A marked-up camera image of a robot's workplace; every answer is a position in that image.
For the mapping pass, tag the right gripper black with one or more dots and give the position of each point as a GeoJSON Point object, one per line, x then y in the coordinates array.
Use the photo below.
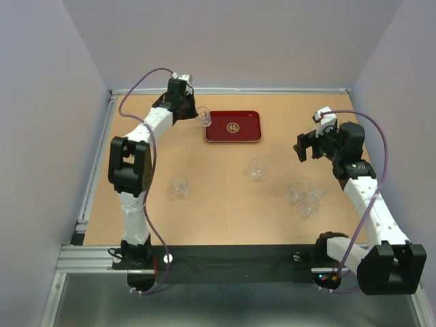
{"type": "Point", "coordinates": [304, 140]}

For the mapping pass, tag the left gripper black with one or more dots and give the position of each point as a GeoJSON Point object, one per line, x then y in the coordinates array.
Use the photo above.
{"type": "Point", "coordinates": [193, 113]}

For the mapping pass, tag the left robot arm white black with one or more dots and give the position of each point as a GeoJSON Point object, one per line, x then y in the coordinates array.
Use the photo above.
{"type": "Point", "coordinates": [130, 169]}

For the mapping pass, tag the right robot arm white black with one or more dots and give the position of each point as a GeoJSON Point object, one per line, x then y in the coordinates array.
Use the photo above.
{"type": "Point", "coordinates": [392, 264]}

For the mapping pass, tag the red lacquer tray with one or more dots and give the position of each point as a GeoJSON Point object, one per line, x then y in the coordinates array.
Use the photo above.
{"type": "Point", "coordinates": [240, 126]}

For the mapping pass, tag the clear glass cluster right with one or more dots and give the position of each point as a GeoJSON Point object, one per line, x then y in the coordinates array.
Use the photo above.
{"type": "Point", "coordinates": [316, 190]}

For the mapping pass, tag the clear glass cluster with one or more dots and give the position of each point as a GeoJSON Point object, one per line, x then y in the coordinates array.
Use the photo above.
{"type": "Point", "coordinates": [295, 193]}
{"type": "Point", "coordinates": [316, 190]}
{"type": "Point", "coordinates": [309, 206]}

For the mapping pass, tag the clear glass cluster left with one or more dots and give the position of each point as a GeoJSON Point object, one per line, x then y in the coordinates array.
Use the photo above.
{"type": "Point", "coordinates": [295, 193]}

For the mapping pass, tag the clear glass cluster front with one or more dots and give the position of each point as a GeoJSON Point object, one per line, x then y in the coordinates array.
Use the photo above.
{"type": "Point", "coordinates": [309, 206]}

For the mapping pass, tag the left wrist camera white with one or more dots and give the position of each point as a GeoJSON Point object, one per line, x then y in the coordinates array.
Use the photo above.
{"type": "Point", "coordinates": [187, 78]}

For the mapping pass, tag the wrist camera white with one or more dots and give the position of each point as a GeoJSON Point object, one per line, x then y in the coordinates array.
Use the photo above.
{"type": "Point", "coordinates": [326, 121]}
{"type": "Point", "coordinates": [187, 78]}

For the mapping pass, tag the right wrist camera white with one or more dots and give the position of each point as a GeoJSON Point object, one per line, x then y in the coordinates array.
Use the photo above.
{"type": "Point", "coordinates": [326, 121]}

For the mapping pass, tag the aluminium frame rail back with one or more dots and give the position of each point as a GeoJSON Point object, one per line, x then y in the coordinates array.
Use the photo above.
{"type": "Point", "coordinates": [237, 91]}

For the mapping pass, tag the aluminium frame rail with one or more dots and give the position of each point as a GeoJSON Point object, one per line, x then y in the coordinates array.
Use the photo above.
{"type": "Point", "coordinates": [83, 286]}
{"type": "Point", "coordinates": [82, 222]}
{"type": "Point", "coordinates": [237, 91]}

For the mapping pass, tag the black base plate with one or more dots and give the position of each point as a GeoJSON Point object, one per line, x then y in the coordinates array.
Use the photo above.
{"type": "Point", "coordinates": [149, 266]}

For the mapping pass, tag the aluminium frame rail left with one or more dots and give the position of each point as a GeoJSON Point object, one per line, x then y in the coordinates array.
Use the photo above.
{"type": "Point", "coordinates": [82, 222]}

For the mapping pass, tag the aluminium frame rail front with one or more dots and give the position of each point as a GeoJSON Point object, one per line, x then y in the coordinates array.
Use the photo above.
{"type": "Point", "coordinates": [83, 286]}

